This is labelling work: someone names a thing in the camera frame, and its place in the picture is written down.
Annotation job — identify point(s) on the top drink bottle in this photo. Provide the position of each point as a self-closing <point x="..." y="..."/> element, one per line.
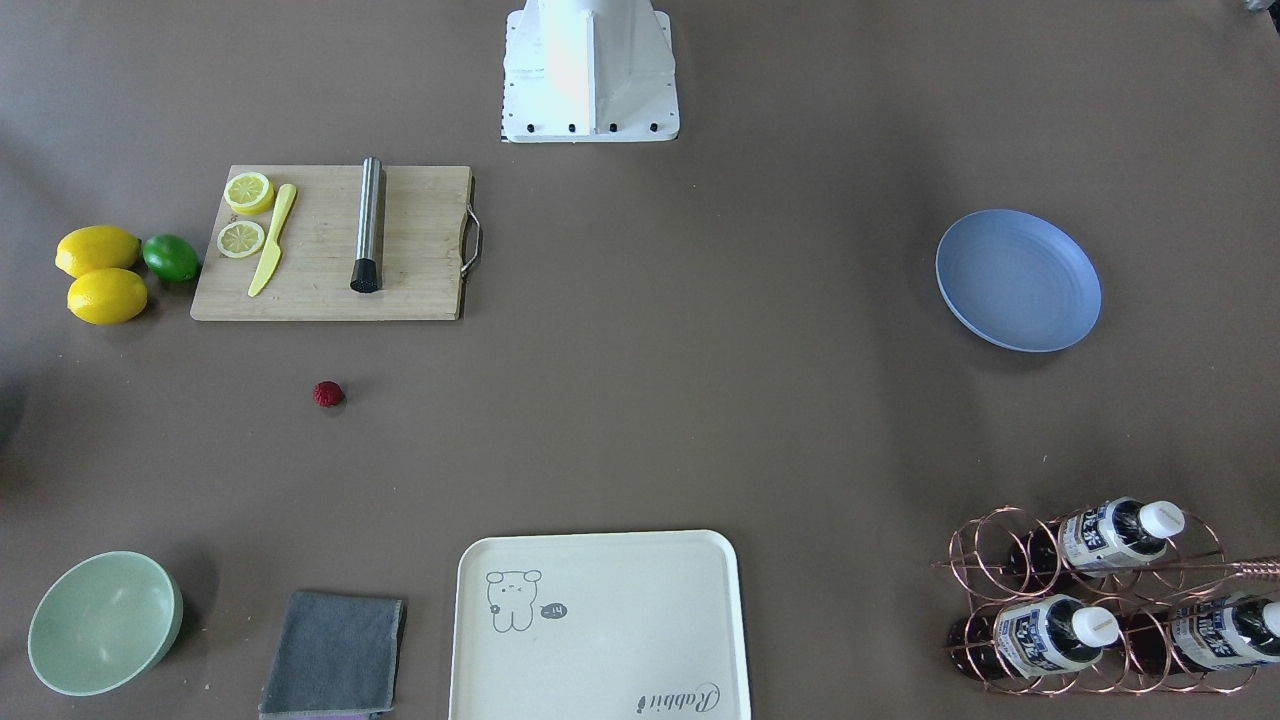
<point x="1119" y="534"/>

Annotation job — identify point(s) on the lower outer drink bottle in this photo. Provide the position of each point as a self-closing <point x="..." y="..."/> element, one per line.
<point x="1237" y="630"/>

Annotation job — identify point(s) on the blue plate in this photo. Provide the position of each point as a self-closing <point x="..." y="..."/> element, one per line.
<point x="1018" y="281"/>

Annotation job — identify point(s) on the grey folded cloth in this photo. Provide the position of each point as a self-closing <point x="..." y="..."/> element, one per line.
<point x="336" y="658"/>

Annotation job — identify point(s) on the lemon half on board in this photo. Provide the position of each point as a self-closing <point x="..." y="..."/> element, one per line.
<point x="249" y="193"/>

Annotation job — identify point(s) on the cream rabbit tray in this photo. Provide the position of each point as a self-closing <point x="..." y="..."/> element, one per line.
<point x="637" y="625"/>

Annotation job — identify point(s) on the steel muddler black tip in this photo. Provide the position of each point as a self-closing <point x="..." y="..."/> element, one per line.
<point x="366" y="273"/>

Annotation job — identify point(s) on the yellow lemon lower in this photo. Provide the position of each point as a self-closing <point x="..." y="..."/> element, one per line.
<point x="107" y="296"/>

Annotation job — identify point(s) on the copper wire bottle rack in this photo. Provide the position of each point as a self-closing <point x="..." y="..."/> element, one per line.
<point x="990" y="558"/>

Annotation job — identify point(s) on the bamboo cutting board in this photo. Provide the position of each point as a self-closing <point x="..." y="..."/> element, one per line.
<point x="422" y="251"/>

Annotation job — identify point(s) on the yellow lemon upper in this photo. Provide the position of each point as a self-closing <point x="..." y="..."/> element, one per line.
<point x="96" y="247"/>

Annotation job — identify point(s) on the red strawberry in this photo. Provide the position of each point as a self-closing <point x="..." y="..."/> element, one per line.
<point x="328" y="394"/>

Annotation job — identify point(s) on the lemon slice on board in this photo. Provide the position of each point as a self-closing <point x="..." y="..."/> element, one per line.
<point x="240" y="239"/>

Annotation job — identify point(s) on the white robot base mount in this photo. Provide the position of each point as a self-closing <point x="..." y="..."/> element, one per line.
<point x="589" y="72"/>

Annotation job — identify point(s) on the mint green bowl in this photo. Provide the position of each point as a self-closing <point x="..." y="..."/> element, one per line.
<point x="107" y="620"/>

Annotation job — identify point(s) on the yellow plastic knife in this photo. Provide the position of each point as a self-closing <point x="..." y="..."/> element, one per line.
<point x="271" y="252"/>

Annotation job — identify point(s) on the green lime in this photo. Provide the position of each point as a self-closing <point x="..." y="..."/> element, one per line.
<point x="170" y="258"/>

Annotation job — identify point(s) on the lower middle drink bottle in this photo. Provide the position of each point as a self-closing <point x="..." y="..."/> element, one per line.
<point x="1027" y="640"/>

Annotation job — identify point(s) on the yellow lemon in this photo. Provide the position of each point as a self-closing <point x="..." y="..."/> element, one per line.
<point x="96" y="247"/>
<point x="107" y="296"/>

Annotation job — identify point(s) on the drink bottle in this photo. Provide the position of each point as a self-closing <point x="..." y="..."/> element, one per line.
<point x="1119" y="534"/>
<point x="1237" y="630"/>
<point x="1027" y="640"/>

